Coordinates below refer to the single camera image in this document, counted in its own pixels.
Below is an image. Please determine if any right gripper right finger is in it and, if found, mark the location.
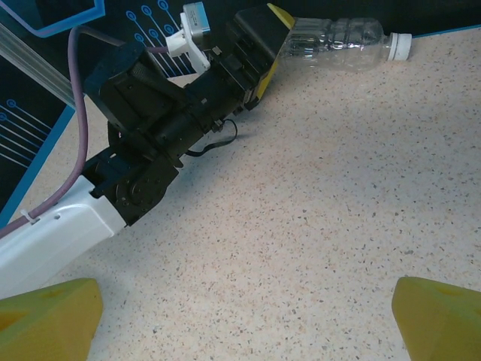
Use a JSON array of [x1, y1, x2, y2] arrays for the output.
[[392, 276, 481, 361]]

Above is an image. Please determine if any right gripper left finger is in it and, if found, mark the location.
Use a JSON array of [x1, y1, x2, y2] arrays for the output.
[[0, 277, 104, 361]]

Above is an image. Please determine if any clear bottle white cap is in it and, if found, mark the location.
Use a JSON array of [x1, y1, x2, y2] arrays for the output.
[[280, 17, 413, 73]]

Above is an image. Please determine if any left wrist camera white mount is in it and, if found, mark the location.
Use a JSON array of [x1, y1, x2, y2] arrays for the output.
[[166, 2, 212, 72]]

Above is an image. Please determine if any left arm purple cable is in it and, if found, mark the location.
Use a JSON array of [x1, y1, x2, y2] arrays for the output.
[[0, 25, 170, 240]]

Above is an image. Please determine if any left gripper thin black cable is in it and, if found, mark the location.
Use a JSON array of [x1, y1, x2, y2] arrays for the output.
[[186, 118, 240, 159]]

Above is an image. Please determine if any blue aluminium table side rail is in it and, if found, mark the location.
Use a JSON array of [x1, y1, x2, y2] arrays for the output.
[[0, 105, 78, 230]]

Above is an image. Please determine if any aluminium frame post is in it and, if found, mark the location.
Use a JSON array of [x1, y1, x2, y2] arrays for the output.
[[0, 22, 76, 110]]

